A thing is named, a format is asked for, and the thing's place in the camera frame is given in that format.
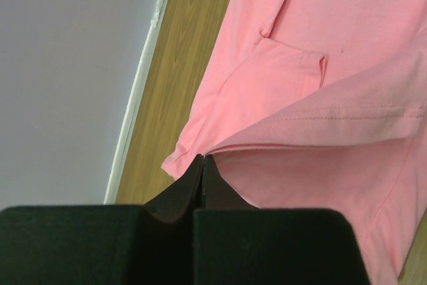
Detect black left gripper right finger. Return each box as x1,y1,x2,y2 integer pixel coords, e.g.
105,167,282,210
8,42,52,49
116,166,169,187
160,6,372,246
193,157,369,284

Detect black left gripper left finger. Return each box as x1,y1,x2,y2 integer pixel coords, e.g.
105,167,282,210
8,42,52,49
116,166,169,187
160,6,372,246
1,156,203,284

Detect pink t shirt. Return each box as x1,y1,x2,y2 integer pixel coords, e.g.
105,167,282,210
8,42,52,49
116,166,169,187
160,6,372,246
162,0,426,284

